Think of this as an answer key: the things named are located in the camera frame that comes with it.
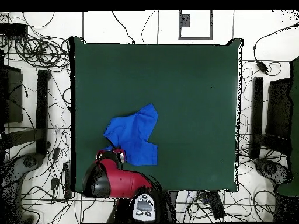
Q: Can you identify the black power adapter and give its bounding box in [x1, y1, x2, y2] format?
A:
[255, 59, 270, 75]

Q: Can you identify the grey square floor frame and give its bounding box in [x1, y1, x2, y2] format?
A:
[178, 10, 214, 41]

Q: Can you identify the dark green table cloth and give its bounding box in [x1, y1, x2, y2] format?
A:
[69, 36, 245, 193]

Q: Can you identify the green cloth sheet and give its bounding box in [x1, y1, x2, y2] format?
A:
[275, 55, 299, 197]

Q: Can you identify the small grey square plate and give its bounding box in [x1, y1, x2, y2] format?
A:
[180, 13, 190, 28]

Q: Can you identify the black box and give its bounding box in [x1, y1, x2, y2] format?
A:
[265, 78, 293, 141]
[0, 64, 23, 124]

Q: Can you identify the black adapter cable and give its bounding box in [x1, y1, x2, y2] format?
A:
[253, 22, 299, 62]

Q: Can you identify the black stand bar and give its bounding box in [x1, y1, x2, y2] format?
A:
[249, 76, 264, 159]
[35, 69, 51, 156]

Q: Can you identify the coil of black cables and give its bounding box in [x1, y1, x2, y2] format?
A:
[13, 34, 71, 71]

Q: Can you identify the flat black device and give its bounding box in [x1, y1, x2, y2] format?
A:
[0, 23, 29, 37]

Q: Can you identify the narrow black power strip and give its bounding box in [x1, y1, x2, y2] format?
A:
[62, 160, 72, 199]

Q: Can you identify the blue shirt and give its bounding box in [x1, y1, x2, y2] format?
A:
[102, 103, 159, 167]

